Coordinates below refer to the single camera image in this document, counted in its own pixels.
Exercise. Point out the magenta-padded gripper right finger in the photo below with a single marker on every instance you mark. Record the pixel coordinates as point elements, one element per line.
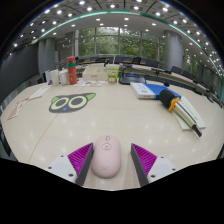
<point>161,167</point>

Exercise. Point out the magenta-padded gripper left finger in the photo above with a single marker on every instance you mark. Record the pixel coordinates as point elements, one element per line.
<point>62,166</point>

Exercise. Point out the pink computer mouse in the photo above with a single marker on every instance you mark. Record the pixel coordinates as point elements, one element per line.
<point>106,160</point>

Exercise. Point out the black cat-face mouse pad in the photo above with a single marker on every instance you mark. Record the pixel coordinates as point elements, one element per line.
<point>71,102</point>

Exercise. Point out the white paper booklet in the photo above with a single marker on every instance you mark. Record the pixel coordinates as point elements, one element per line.
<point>196,116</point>

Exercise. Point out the red and white brochure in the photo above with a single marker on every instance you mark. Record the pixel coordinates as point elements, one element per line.
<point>17,109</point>

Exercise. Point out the white leaflet with red header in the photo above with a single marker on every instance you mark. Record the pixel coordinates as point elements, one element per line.
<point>40,92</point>

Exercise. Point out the white and blue book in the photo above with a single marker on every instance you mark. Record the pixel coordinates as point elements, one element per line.
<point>146,90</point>

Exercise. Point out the colourful sticker sheet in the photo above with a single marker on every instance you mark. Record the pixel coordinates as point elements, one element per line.
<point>88,83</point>

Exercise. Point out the white lidded mug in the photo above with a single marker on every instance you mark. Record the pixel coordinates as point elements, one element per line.
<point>63,78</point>

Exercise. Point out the white paper cup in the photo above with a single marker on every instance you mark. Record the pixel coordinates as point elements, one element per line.
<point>54,78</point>

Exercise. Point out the long curved conference table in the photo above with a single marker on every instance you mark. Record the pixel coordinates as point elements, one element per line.
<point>186,81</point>

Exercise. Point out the dark conference desk device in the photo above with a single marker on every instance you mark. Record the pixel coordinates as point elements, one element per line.
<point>131,79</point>

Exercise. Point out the red bottle with green band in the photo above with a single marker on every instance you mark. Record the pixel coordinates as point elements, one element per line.
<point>72,73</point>

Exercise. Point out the beige cardboard box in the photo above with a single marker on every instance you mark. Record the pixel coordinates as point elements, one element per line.
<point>94,74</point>

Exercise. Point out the green printed cup with straw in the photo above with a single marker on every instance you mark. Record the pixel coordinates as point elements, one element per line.
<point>112,75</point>

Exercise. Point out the dark office chairs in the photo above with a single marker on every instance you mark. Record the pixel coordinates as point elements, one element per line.
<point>151,62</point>

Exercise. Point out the round ceiling lights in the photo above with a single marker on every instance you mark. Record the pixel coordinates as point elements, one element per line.
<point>88,9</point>

